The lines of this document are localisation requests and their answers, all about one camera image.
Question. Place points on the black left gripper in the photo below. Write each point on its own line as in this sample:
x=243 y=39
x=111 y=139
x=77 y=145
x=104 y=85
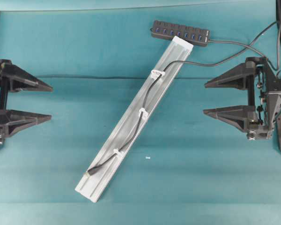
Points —
x=15 y=79

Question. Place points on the black USB hub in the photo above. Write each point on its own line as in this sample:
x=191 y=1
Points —
x=193 y=35

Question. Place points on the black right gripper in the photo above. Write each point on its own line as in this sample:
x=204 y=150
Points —
x=270 y=99

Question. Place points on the silver aluminium rail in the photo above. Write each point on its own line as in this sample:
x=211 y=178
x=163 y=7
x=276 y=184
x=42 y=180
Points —
x=110 y=156

